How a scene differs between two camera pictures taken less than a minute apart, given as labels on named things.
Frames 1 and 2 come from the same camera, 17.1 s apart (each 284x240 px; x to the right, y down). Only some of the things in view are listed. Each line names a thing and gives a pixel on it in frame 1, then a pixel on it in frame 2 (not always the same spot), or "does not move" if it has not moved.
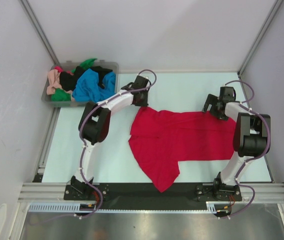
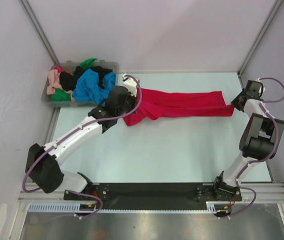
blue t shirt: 87,88 does not move
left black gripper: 144,103 -> 133,100
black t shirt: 68,80 does not move
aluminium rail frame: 275,193 does not move
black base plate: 145,196 does not move
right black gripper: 211,99 -> 235,103
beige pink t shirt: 53,76 does not move
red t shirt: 160,139 -> 158,104
